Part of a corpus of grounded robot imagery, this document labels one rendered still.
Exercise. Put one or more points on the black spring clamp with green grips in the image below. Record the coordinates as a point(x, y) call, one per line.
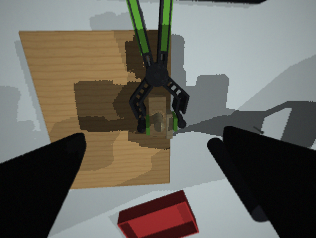
point(156, 72)

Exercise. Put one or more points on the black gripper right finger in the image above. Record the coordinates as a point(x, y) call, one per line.
point(281, 176)

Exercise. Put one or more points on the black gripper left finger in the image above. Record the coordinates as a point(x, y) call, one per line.
point(34, 186)

